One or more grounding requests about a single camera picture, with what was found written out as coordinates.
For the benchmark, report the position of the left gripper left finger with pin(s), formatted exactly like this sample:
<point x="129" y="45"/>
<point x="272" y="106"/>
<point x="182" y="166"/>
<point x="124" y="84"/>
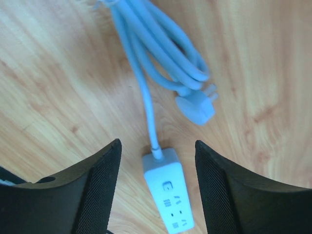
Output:
<point x="76" y="200"/>

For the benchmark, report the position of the light blue power strip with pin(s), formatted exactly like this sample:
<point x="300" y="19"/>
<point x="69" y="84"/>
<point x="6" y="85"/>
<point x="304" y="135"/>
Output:
<point x="157" y="47"/>

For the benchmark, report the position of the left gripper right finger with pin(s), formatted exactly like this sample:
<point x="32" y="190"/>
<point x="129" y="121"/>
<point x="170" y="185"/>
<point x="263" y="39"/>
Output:
<point x="236" y="200"/>

